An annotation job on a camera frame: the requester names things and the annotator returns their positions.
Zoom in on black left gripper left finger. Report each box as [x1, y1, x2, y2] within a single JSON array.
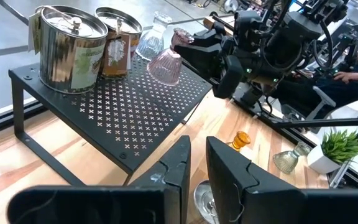
[[6, 135, 191, 224]]

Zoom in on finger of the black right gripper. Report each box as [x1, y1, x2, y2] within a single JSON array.
[[174, 43, 226, 78], [193, 27, 229, 46]]

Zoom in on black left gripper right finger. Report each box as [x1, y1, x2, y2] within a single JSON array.
[[206, 136, 358, 224]]

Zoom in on green-label silver candle tin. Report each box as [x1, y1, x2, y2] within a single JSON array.
[[193, 180, 220, 224], [28, 4, 109, 95]]

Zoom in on pink glass candlestick holder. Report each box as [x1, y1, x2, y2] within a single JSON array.
[[146, 27, 195, 86]]

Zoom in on clear glass candlestick holder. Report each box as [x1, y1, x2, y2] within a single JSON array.
[[135, 11, 173, 62]]

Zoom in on grey-green glass candlestick holder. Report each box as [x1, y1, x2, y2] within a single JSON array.
[[272, 141, 312, 175]]

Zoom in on amber glass candlestick holder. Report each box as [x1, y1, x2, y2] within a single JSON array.
[[227, 130, 252, 152]]

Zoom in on orange-label silver candle tin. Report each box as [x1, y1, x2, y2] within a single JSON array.
[[94, 6, 144, 80]]

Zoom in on black perforated metal shelf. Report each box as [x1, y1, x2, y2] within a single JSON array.
[[8, 52, 213, 187]]

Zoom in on grey office chair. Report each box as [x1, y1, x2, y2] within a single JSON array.
[[306, 85, 337, 121]]

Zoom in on green plant white pot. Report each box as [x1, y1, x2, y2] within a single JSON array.
[[306, 129, 358, 175]]

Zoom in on black aluminium rig frame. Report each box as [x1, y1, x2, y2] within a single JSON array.
[[0, 93, 358, 190]]

